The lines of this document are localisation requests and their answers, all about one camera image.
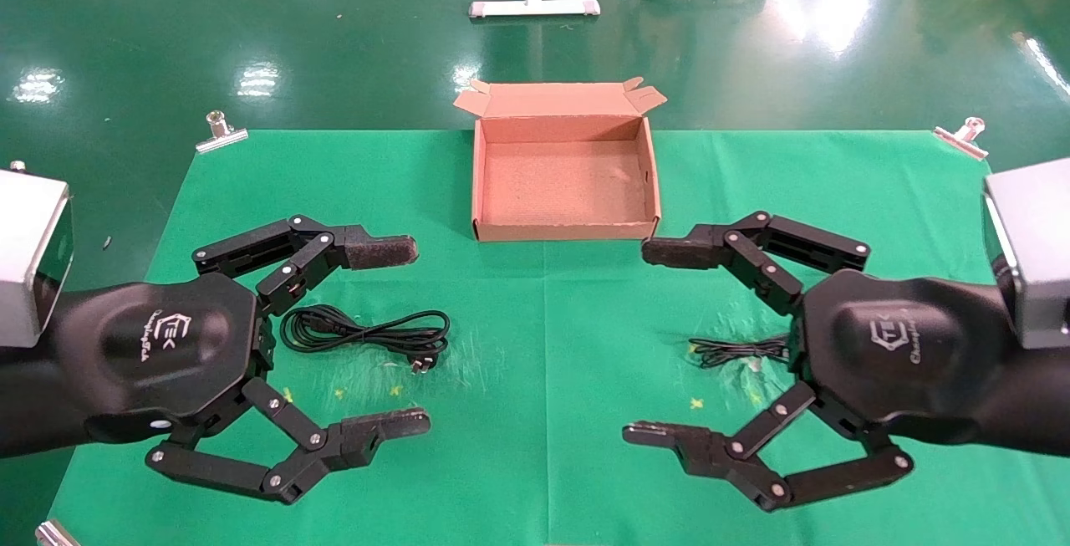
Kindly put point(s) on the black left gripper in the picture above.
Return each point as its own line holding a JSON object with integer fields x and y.
{"x": 159, "y": 345}

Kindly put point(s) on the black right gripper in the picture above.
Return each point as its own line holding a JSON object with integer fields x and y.
{"x": 903, "y": 354}

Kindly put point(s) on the brown open cardboard box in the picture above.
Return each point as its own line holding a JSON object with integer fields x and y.
{"x": 564, "y": 186}

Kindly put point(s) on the green table cloth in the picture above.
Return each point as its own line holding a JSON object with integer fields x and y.
{"x": 543, "y": 345}

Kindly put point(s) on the silver metal binder clip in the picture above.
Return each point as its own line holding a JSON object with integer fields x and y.
{"x": 221, "y": 138}
{"x": 961, "y": 140}
{"x": 54, "y": 534}

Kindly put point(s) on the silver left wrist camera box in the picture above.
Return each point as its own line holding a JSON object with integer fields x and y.
{"x": 25, "y": 253}

